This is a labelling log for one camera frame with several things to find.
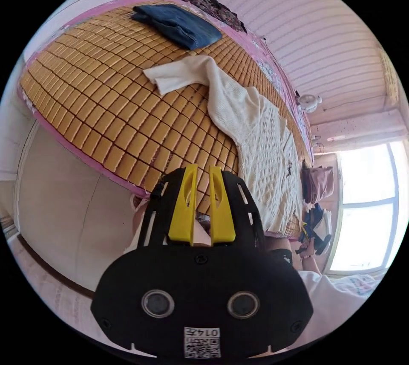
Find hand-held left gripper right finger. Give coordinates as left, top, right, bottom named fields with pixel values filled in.
left=209, top=165, right=237, bottom=246

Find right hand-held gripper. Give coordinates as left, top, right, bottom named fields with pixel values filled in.
left=299, top=227, right=333, bottom=255

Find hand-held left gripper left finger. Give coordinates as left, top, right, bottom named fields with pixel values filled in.
left=168, top=163, right=199, bottom=246

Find beige knit sweater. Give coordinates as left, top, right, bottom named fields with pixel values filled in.
left=143, top=55, right=304, bottom=233

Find person's right hand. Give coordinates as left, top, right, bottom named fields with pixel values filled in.
left=300, top=239, right=317, bottom=259

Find pile of clothes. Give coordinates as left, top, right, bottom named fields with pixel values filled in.
left=300, top=160, right=335, bottom=228

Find person's body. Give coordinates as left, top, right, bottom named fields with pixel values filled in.
left=126, top=194, right=384, bottom=353

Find window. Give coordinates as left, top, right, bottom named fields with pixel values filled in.
left=325, top=139, right=407, bottom=276

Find bed with woven mat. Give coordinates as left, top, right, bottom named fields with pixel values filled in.
left=17, top=0, right=315, bottom=241

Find white fan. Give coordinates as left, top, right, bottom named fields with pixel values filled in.
left=297, top=93, right=323, bottom=113

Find folded blue jeans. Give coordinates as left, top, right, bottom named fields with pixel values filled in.
left=132, top=4, right=223, bottom=51

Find dark floral garment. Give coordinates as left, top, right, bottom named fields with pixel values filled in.
left=175, top=0, right=248, bottom=33

